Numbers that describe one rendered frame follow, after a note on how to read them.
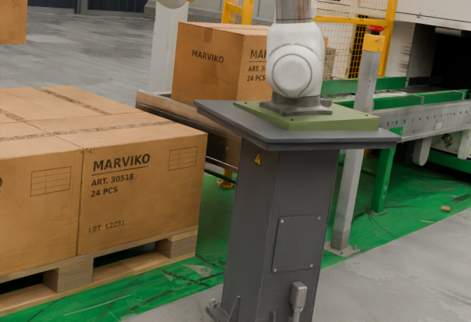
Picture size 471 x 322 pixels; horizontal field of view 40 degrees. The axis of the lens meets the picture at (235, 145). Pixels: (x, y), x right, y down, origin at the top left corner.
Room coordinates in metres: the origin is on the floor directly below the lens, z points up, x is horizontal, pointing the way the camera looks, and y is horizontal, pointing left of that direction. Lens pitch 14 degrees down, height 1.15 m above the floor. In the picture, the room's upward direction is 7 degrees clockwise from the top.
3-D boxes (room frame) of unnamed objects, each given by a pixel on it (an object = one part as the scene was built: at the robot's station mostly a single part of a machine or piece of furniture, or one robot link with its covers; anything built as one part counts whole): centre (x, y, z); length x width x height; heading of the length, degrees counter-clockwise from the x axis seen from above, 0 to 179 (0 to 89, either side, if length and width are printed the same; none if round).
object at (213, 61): (3.02, -0.03, 0.75); 0.60 x 0.40 x 0.40; 139
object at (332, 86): (4.08, -0.59, 0.60); 1.60 x 0.10 x 0.09; 139
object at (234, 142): (2.76, 0.22, 0.47); 0.70 x 0.03 x 0.15; 49
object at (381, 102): (3.73, -0.99, 0.60); 1.60 x 0.10 x 0.09; 139
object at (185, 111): (2.76, 0.22, 0.58); 0.70 x 0.03 x 0.06; 49
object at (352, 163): (2.86, -0.54, 0.50); 0.07 x 0.07 x 1.00; 49
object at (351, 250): (2.86, -0.54, 0.01); 0.15 x 0.15 x 0.03; 49
